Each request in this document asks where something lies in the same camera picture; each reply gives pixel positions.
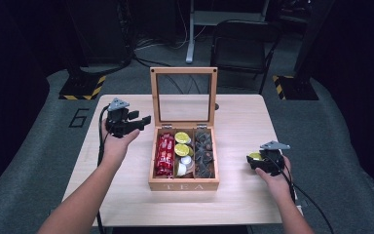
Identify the person's left hand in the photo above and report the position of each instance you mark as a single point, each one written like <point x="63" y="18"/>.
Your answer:
<point x="115" y="148"/>

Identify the bundle of red packets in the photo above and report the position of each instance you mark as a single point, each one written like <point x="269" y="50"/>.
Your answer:
<point x="165" y="156"/>

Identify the black table grommet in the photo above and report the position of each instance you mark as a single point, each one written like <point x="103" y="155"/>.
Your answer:
<point x="217" y="106"/>

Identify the person's right hand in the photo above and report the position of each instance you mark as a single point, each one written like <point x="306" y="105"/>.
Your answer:
<point x="280" y="185"/>

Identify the grey tape strip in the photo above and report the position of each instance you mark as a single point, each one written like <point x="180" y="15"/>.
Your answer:
<point x="302" y="203"/>

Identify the white desk frame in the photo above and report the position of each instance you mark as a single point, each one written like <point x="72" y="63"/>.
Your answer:
<point x="191" y="39"/>

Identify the black stand with striped base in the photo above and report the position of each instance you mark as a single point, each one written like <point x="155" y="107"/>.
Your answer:
<point x="297" y="87"/>
<point x="81" y="87"/>

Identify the wooden tea box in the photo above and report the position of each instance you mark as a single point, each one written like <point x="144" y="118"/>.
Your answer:
<point x="181" y="187"/>

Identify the pile of dark tea bags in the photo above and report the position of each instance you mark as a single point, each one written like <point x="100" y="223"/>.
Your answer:
<point x="204" y="156"/>

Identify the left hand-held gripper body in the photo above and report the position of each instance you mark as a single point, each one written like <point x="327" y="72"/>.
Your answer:
<point x="118" y="125"/>

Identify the black folding chair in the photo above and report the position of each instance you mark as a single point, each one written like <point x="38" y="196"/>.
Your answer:
<point x="240" y="48"/>

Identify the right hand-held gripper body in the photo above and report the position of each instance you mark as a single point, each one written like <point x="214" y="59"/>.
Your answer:
<point x="272" y="162"/>

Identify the white capsule cup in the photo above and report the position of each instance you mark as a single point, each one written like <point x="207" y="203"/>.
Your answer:
<point x="186" y="160"/>
<point x="181" y="169"/>

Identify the yellow-lid capsule cup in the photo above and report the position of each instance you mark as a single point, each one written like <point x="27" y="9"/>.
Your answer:
<point x="255" y="156"/>
<point x="181" y="149"/>
<point x="182" y="137"/>

